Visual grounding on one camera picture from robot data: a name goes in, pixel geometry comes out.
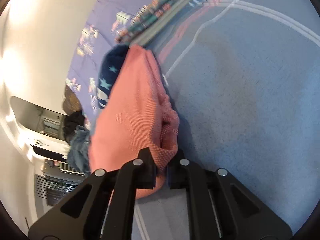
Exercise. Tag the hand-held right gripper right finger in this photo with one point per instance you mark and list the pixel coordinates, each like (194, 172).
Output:
(175, 177)

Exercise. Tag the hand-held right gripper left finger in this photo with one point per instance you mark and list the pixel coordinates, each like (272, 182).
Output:
(147, 172)

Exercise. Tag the pink knit sweater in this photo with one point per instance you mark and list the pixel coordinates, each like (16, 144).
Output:
(132, 110)

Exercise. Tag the black clothes pile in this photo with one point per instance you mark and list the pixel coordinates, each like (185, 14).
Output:
(73, 125)

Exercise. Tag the blue-grey fleece blanket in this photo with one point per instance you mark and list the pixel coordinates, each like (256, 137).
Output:
(78, 150)

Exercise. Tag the brown tree print pillow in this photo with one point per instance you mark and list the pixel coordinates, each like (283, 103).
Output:
(70, 100)

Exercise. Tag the navy star print blanket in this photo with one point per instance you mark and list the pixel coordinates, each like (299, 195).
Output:
(110, 67)

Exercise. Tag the grey folded garment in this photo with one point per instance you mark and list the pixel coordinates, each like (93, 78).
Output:
(162, 26)

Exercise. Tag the purple tree print duvet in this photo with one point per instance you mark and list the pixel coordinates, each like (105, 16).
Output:
(100, 17)

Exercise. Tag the floral folded garment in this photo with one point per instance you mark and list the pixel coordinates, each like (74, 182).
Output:
(155, 10)

